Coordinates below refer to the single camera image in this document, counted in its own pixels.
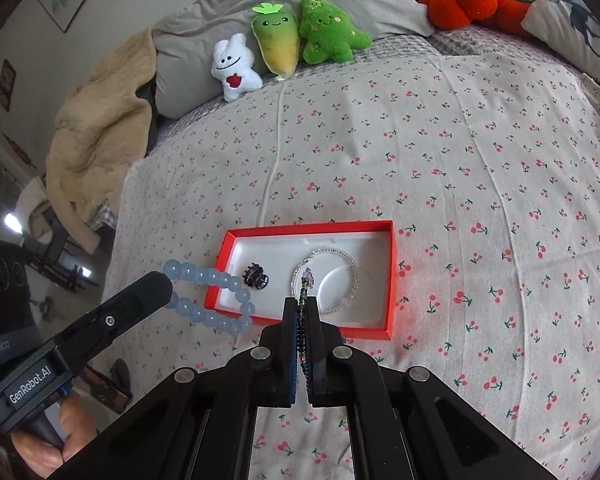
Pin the white rabbit plush toy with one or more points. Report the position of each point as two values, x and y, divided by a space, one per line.
232 67

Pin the yellow green carrot plush toy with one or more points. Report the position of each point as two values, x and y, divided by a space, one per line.
277 40

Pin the green tree plush toy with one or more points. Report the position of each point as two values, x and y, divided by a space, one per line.
327 30

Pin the black hair claw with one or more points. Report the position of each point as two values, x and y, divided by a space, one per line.
255 277

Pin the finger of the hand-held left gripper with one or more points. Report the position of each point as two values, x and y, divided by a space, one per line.
130 302

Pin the cherry print bed sheet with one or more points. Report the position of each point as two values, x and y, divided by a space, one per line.
430 160

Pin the small orange pumpkin plush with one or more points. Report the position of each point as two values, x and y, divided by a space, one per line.
515 15

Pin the red jewelry box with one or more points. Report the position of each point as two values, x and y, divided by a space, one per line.
391 285

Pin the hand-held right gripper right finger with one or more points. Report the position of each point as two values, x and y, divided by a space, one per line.
321 360

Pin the black chair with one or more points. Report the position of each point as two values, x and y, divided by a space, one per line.
62 255

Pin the person's left hand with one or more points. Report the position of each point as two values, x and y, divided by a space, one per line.
77 422

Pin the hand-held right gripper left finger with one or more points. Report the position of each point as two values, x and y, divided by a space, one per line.
293 375

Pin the grey cloth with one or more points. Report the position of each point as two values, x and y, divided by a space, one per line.
32 205

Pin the white deer print pillow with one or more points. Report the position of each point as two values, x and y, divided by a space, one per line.
575 25

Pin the beige fleece blanket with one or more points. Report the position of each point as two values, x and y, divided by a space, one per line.
100 125

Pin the small dark wall pictures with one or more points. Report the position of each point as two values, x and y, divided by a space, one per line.
3 85

